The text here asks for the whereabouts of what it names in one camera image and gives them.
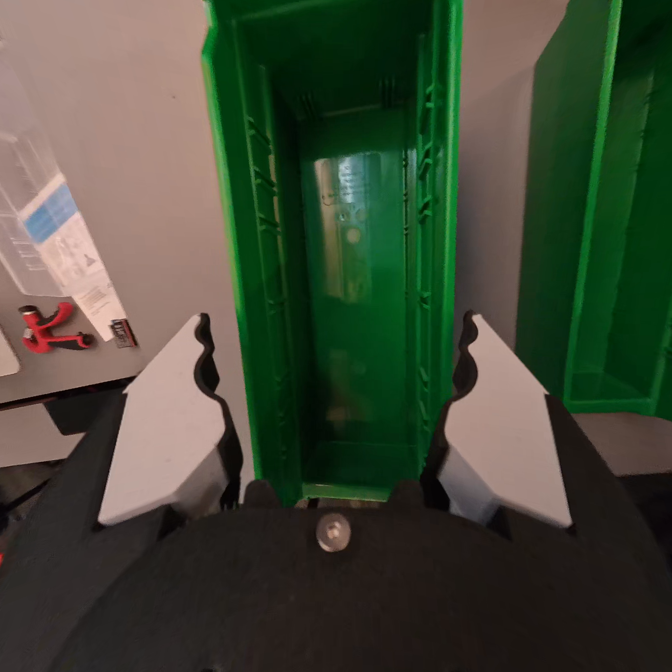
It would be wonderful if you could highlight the red black hand tool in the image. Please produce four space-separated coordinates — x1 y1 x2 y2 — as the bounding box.
18 302 95 354

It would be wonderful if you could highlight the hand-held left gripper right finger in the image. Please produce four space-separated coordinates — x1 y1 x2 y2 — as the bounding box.
434 309 574 529

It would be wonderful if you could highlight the printed paper leaflet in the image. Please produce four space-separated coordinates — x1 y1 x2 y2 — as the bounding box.
18 173 127 342

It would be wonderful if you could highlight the clear plastic organizer box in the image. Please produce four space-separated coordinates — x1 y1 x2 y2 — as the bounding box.
0 31 113 300

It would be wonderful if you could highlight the white rounded plate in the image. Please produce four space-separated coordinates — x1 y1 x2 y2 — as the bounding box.
0 325 21 377

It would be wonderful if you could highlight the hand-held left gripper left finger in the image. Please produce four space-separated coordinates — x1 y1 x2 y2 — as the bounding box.
96 312 245 527

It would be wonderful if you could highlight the green plastic bin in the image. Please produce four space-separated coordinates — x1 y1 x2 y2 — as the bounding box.
516 0 672 421
201 0 464 507

